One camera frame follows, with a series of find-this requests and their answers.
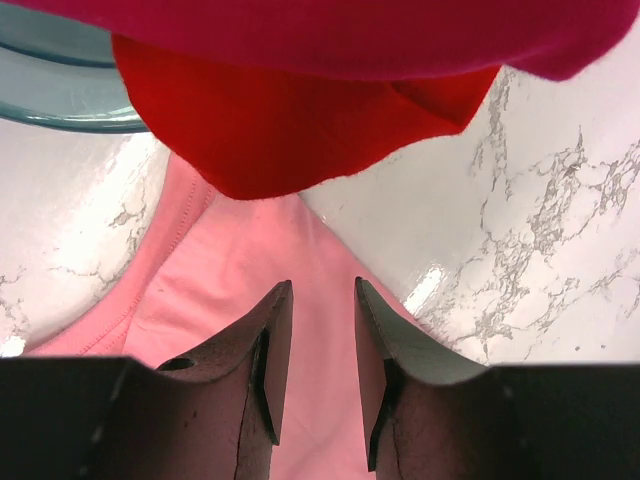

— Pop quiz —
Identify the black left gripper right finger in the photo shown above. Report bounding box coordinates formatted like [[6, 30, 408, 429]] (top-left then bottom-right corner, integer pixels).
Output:
[[354, 279, 639, 479]]

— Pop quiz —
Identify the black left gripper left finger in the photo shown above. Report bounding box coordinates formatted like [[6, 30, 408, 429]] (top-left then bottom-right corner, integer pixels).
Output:
[[1, 281, 293, 479]]

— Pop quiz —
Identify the pink t-shirt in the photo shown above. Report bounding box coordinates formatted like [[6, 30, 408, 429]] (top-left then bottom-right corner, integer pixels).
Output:
[[24, 154, 416, 480]]

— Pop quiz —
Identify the red t-shirt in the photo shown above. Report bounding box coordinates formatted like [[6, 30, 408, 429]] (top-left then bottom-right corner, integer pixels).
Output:
[[112, 35, 498, 200]]

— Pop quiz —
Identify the crimson t-shirt in pile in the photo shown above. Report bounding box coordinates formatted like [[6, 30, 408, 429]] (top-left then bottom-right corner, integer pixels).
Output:
[[22, 0, 639, 80]]

